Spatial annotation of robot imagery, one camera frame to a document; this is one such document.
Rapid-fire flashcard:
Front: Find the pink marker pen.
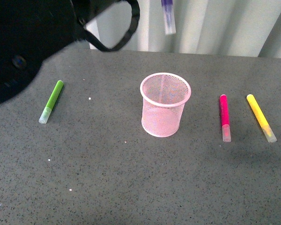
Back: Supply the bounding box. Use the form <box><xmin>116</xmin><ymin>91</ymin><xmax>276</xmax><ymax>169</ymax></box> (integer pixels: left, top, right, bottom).
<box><xmin>219</xmin><ymin>94</ymin><xmax>231</xmax><ymax>143</ymax></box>

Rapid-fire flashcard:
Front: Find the black cable loop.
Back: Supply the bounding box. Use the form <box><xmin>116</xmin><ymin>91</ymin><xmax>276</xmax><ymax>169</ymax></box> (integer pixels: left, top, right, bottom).
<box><xmin>77</xmin><ymin>0</ymin><xmax>141</xmax><ymax>53</ymax></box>

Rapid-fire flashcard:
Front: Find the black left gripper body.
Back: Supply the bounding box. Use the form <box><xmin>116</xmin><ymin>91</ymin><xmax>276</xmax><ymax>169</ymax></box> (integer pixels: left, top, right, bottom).
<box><xmin>0</xmin><ymin>0</ymin><xmax>122</xmax><ymax>107</ymax></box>

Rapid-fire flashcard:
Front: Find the pink mesh pen cup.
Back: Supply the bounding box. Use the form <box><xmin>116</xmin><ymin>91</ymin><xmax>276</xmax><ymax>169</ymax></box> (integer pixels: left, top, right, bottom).
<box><xmin>140</xmin><ymin>72</ymin><xmax>192</xmax><ymax>137</ymax></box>

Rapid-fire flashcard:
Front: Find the grey pleated curtain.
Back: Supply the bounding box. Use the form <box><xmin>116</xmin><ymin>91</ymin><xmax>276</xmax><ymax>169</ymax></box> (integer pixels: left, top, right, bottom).
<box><xmin>86</xmin><ymin>0</ymin><xmax>281</xmax><ymax>59</ymax></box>

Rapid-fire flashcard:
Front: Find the green marker pen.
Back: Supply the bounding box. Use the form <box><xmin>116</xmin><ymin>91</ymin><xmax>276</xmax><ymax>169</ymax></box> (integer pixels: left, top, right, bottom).
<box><xmin>39</xmin><ymin>80</ymin><xmax>64</xmax><ymax>124</ymax></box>

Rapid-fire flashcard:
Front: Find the purple marker pen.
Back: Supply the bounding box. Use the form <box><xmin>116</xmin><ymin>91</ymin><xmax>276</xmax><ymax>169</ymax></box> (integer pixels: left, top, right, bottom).
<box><xmin>161</xmin><ymin>0</ymin><xmax>176</xmax><ymax>35</ymax></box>

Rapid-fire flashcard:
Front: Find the yellow marker pen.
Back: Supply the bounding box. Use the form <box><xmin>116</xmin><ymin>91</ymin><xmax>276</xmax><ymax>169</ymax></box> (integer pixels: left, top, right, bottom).
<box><xmin>246</xmin><ymin>94</ymin><xmax>277</xmax><ymax>143</ymax></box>

